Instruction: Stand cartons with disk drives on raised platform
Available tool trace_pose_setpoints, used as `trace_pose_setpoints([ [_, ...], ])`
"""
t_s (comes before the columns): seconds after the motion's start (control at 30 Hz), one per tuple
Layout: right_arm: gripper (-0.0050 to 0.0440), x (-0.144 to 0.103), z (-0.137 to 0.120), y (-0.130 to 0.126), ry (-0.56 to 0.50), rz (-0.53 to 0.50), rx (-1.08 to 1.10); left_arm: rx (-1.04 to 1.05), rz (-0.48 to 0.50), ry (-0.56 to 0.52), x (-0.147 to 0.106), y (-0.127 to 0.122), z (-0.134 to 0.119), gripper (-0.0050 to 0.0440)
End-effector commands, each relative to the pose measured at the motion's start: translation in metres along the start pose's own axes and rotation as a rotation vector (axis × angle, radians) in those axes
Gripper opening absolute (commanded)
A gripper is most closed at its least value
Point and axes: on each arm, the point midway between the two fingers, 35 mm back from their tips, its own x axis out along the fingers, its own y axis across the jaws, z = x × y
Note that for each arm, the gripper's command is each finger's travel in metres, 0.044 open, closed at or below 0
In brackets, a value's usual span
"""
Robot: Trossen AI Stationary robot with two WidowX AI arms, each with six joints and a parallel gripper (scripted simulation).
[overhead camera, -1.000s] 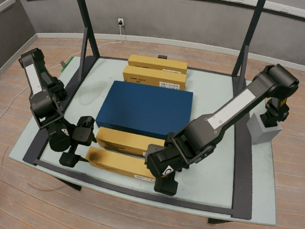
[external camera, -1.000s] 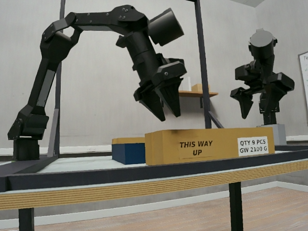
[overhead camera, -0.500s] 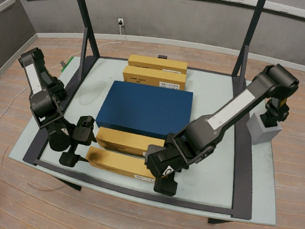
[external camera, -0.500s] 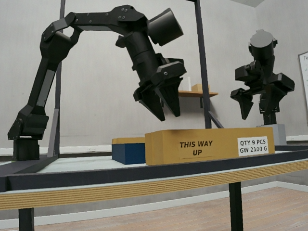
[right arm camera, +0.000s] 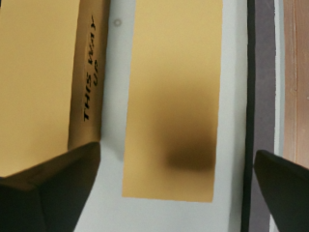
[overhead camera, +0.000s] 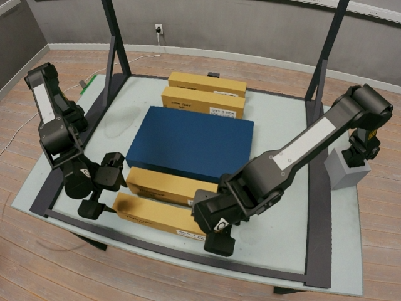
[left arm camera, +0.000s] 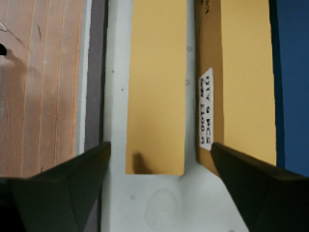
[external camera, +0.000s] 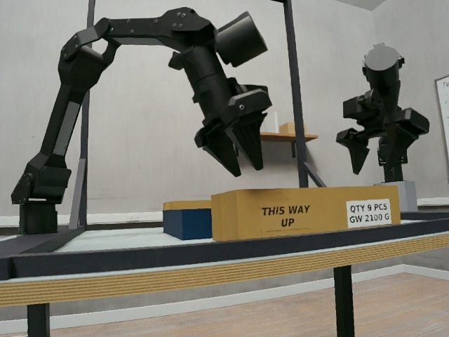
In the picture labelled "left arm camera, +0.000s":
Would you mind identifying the brown cardboard carton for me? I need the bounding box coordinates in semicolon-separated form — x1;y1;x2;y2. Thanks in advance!
194;0;276;179
126;0;186;175

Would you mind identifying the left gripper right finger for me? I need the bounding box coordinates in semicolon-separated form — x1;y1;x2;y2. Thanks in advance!
211;142;309;232

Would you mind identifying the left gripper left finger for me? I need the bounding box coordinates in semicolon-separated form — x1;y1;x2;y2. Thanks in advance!
0;141;111;232

